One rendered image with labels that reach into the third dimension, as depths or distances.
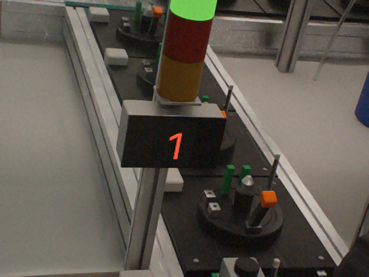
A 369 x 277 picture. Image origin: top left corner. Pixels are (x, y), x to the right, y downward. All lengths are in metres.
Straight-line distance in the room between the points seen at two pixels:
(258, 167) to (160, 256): 0.32
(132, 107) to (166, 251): 0.31
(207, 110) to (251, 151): 0.50
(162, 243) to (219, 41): 1.05
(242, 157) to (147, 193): 0.43
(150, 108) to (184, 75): 0.06
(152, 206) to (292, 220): 0.32
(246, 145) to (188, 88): 0.57
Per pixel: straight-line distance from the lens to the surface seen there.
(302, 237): 1.19
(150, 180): 0.95
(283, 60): 2.04
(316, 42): 2.18
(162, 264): 1.09
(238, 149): 1.38
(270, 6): 2.19
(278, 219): 1.17
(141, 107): 0.86
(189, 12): 0.80
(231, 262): 0.90
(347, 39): 2.22
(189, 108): 0.88
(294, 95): 1.92
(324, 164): 1.64
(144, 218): 0.98
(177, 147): 0.87
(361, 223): 1.23
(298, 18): 2.00
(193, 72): 0.83
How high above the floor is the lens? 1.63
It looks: 29 degrees down
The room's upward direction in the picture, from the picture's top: 11 degrees clockwise
